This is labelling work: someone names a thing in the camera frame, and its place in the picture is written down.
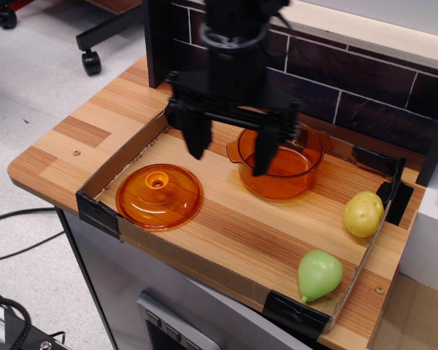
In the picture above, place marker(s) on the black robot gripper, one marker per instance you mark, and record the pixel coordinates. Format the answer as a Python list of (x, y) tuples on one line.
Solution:
[(233, 89)]

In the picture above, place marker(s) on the orange transparent pot lid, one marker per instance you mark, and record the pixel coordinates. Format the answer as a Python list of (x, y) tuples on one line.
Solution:
[(160, 197)]

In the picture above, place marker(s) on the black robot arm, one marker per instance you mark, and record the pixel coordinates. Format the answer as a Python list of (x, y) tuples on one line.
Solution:
[(241, 20)]

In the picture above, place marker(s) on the orange transparent plastic pot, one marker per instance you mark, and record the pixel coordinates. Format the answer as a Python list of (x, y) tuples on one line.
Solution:
[(291, 171)]

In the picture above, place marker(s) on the dark brick backsplash panel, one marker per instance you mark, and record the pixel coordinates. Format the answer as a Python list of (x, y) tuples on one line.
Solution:
[(377, 92)]

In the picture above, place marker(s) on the yellow plastic potato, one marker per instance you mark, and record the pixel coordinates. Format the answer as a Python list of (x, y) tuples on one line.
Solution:
[(363, 214)]

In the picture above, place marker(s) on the cardboard fence with black tape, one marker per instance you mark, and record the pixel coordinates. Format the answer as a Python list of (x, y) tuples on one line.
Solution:
[(244, 246)]

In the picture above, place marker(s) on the green plastic pear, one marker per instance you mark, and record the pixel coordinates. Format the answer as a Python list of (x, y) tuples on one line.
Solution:
[(319, 274)]

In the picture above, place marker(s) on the grey toy oven front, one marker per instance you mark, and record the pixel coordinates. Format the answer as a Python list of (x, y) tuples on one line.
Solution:
[(169, 329)]

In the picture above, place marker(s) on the black chair base with casters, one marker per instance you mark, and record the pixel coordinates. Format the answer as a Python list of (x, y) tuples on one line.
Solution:
[(125, 15)]

